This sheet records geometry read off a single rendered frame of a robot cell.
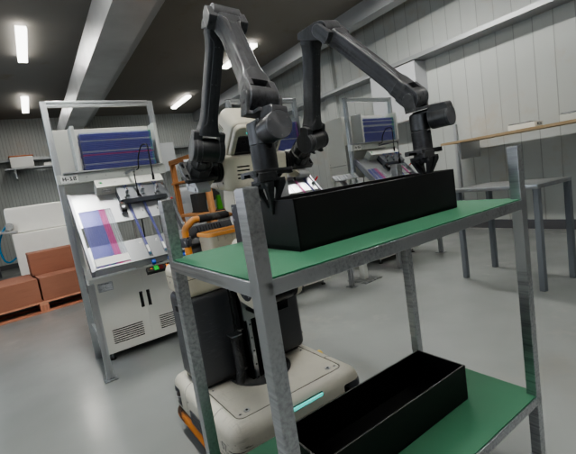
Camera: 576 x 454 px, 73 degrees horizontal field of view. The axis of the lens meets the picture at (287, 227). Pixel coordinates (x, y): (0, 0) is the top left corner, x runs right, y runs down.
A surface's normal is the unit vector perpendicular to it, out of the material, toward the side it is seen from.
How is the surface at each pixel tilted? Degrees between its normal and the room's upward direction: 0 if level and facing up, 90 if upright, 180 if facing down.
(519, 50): 90
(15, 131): 90
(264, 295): 90
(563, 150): 90
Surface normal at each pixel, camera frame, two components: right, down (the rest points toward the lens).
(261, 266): 0.57, 0.01
